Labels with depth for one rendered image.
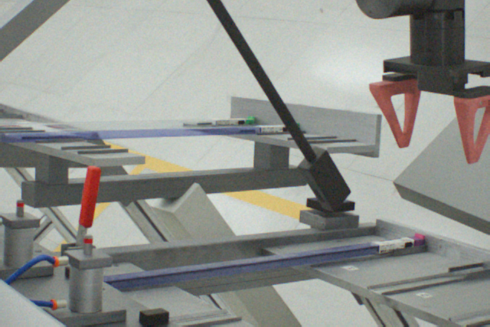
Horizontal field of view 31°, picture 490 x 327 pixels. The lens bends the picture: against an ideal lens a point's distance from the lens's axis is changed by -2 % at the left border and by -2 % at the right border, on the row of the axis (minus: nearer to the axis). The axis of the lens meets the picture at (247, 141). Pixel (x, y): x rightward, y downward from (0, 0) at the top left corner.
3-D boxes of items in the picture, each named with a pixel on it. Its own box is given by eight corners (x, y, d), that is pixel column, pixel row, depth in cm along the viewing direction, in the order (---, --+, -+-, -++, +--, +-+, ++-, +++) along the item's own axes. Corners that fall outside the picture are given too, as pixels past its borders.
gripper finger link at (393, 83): (416, 161, 93) (415, 70, 91) (367, 149, 98) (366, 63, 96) (458, 149, 97) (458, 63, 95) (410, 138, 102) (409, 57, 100)
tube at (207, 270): (415, 244, 113) (416, 235, 112) (423, 246, 111) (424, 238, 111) (39, 294, 82) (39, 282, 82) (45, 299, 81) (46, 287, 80)
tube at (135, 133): (292, 132, 146) (293, 122, 146) (298, 132, 145) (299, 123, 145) (0, 142, 114) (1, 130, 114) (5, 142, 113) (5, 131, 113)
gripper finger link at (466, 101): (468, 173, 87) (469, 78, 85) (414, 161, 93) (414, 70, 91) (511, 161, 91) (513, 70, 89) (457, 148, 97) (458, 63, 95)
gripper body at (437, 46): (454, 89, 87) (454, 13, 85) (380, 77, 95) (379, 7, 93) (495, 80, 91) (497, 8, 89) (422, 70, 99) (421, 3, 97)
